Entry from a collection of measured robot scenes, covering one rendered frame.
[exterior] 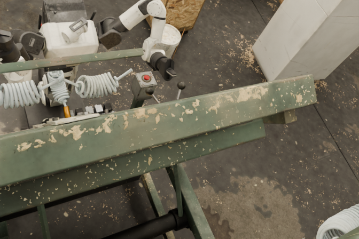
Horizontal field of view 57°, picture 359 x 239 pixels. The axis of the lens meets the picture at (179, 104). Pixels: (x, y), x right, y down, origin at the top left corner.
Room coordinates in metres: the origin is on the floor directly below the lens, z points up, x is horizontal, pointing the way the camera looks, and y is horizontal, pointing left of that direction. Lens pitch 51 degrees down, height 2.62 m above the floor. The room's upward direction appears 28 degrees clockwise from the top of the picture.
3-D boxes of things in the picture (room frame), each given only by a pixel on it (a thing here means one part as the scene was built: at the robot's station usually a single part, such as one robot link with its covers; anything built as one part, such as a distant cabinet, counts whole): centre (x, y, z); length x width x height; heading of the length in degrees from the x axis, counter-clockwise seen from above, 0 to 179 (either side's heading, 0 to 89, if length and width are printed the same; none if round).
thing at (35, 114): (1.35, 0.92, 0.19); 0.64 x 0.52 x 0.33; 47
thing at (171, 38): (2.54, 0.44, 0.24); 0.32 x 0.30 x 0.47; 131
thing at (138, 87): (1.42, 0.28, 0.84); 0.12 x 0.12 x 0.18; 47
